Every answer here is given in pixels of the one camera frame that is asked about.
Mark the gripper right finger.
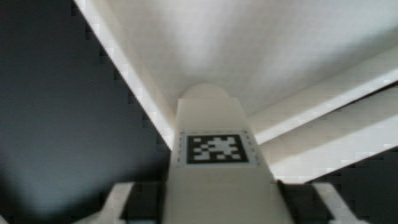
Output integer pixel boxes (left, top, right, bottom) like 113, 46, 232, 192
312, 183, 369, 224

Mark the white U-shaped fence frame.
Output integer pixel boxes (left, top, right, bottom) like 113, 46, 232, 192
261, 86, 398, 183

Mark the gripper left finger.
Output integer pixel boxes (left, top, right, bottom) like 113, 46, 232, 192
73, 182, 135, 224

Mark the white leg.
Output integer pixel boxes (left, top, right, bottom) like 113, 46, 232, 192
163, 83, 293, 224

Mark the white desk tabletop tray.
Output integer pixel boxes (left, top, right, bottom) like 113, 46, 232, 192
73, 0, 398, 141

